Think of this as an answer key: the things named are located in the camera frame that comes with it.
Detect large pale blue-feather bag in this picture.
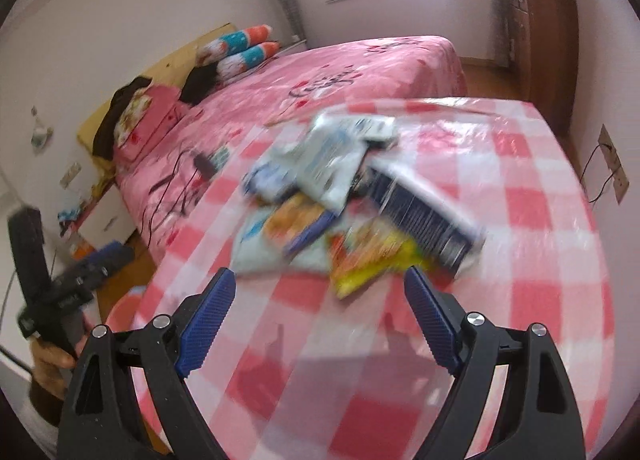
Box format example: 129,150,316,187
230,207,348,276

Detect white blue plastic bottle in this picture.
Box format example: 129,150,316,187
242,159,299,204

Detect orange bread wrapper pack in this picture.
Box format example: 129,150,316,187
262,192,337,257

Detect yellow-green snack bag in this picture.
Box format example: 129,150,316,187
326,216,433,299

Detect pink plastic trash bin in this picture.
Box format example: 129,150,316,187
105,285,146,333

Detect person's left hand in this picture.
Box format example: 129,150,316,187
29,325,89,400

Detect white bedside cabinet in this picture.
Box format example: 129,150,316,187
77,186,137,249

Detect orange boxes beside cabinet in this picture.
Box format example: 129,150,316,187
67,232,96,261

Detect pink bed with bedspread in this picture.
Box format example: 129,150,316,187
114,36,468,261

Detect yellow wooden headboard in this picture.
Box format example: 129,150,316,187
77,21,239,155

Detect dark brown garment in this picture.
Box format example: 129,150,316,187
92,76,152,162

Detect black power adapter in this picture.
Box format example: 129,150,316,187
193,153,216,180

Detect white power strip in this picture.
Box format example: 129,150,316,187
209,146,231,173

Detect pink heart pillow stack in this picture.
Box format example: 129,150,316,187
114,85,189,166

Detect floral small pillow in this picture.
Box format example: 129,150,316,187
114,89,152,148

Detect black garment on bed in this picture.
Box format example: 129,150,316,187
179,62,218,105

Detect red checked plastic tablecloth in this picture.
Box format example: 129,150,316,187
134,99,614,459

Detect lower cartoon bolster pillow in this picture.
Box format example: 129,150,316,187
217,42,280,82

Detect brown wooden dresser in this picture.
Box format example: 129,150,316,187
508,0,579,136

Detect black charging cables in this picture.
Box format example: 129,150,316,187
140,149,206,245

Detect wall switch plate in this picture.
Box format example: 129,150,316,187
58,162,81,189

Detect wall hanging pouch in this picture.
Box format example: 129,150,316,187
30,106,54,154

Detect wall socket with cable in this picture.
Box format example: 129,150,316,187
579,124,630,207

